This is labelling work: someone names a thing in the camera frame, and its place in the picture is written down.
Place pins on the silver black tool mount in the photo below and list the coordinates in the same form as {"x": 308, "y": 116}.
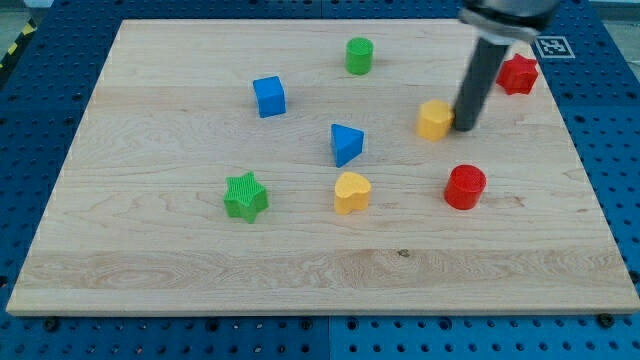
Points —
{"x": 503, "y": 22}

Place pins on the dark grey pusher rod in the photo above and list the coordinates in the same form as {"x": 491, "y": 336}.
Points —
{"x": 481, "y": 73}

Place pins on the yellow hexagon block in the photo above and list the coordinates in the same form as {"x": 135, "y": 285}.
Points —
{"x": 434, "y": 120}

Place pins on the blue cube block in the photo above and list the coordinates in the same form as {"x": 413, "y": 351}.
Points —
{"x": 270, "y": 96}

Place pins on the red star block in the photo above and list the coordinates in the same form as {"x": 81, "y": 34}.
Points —
{"x": 518, "y": 75}

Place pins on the white fiducial marker tag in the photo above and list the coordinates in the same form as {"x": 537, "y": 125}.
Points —
{"x": 554, "y": 47}

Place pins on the green cylinder block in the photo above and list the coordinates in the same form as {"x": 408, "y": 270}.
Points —
{"x": 359, "y": 55}

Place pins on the red cylinder block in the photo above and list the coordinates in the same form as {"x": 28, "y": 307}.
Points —
{"x": 465, "y": 187}

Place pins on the blue triangle block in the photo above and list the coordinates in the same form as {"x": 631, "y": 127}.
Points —
{"x": 346, "y": 143}

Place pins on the yellow heart block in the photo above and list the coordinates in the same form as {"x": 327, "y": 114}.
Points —
{"x": 351, "y": 192}

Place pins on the green star block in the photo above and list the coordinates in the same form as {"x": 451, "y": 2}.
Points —
{"x": 245, "y": 197}

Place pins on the light wooden board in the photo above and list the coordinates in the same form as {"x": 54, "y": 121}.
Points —
{"x": 136, "y": 224}

